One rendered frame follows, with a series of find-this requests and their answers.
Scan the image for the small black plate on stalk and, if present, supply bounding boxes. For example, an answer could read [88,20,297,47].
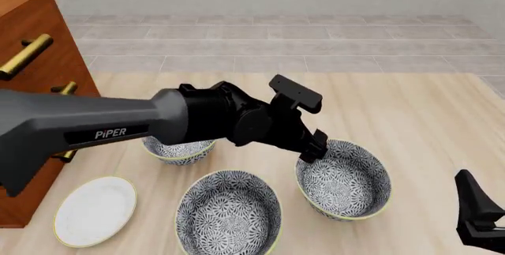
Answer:
[268,73,324,114]

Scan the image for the black white patterned bowl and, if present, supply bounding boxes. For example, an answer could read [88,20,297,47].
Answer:
[295,138,393,223]
[174,169,283,255]
[141,135,218,167]

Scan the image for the white plate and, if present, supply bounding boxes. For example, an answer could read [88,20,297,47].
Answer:
[52,174,139,249]

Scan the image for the brass drawer handle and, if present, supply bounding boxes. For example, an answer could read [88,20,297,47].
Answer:
[52,148,78,163]
[0,32,54,82]
[50,81,78,96]

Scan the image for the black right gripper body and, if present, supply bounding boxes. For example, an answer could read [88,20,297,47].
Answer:
[456,214,505,252]

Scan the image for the wooden cabinet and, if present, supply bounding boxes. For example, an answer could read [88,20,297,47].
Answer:
[0,0,102,229]

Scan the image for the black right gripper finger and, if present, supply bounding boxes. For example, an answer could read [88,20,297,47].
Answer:
[454,168,505,224]

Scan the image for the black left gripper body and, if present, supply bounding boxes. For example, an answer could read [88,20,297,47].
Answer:
[294,129,328,154]

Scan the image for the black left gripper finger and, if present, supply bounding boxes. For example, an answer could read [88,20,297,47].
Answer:
[298,147,329,163]

